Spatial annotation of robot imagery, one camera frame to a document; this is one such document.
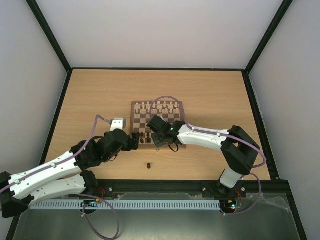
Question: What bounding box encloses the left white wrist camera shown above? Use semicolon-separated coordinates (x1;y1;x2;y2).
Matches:
110;117;126;131

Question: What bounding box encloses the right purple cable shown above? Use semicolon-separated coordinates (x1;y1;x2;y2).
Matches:
149;95;268;217

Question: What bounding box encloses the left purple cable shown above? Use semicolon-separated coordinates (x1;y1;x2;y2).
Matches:
0;114;121;239

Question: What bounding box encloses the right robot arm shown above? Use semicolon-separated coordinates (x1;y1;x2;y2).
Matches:
147;116;261;196

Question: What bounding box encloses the black aluminium frame rail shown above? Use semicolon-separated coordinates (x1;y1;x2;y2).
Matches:
24;178;291;198

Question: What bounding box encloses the white slotted cable duct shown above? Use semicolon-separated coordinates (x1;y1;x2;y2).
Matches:
31;199;221;211

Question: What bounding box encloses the wooden chess board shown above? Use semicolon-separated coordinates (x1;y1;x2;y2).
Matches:
128;100;187;151

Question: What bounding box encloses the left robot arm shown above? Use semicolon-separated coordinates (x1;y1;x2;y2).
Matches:
0;129;140;218

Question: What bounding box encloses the purple cable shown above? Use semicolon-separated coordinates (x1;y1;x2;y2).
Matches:
0;114;121;239
149;95;268;217

